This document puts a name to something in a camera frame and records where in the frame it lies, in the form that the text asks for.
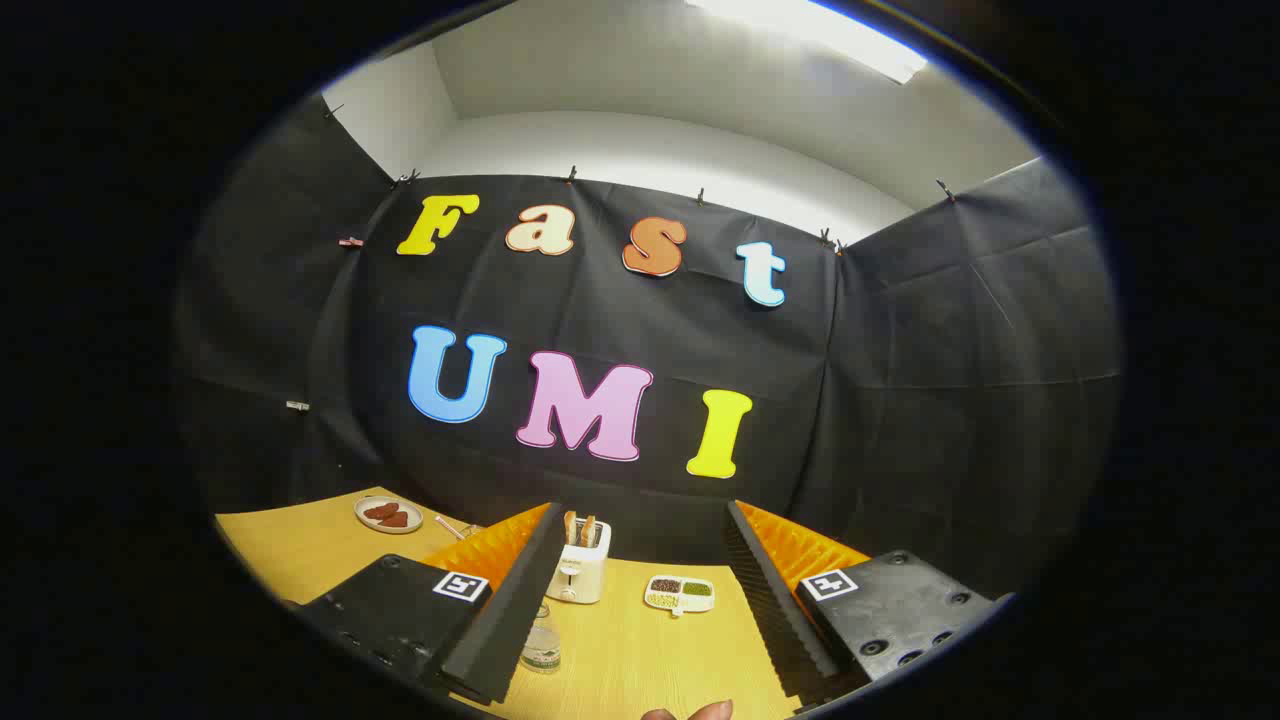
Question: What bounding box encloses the white toaster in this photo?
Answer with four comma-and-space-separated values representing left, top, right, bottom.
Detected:
546, 518, 612, 605

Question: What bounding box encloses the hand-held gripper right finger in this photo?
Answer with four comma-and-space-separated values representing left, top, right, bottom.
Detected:
722, 498, 1016, 707

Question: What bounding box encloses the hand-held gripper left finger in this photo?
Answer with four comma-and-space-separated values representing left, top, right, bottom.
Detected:
283, 500, 569, 707

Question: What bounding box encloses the clear plastic juice bottle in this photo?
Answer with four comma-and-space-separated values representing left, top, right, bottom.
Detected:
520, 600, 563, 676

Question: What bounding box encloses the white divided dish with beans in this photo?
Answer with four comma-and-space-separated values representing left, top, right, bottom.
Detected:
644, 575, 716, 618

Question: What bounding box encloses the black backdrop cloth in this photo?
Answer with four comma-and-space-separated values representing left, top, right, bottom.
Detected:
170, 95, 1121, 601

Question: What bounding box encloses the wooden table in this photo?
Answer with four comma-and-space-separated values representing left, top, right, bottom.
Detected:
215, 486, 871, 720

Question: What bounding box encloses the small white round plate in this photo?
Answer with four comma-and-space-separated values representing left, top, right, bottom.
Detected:
354, 496, 424, 535

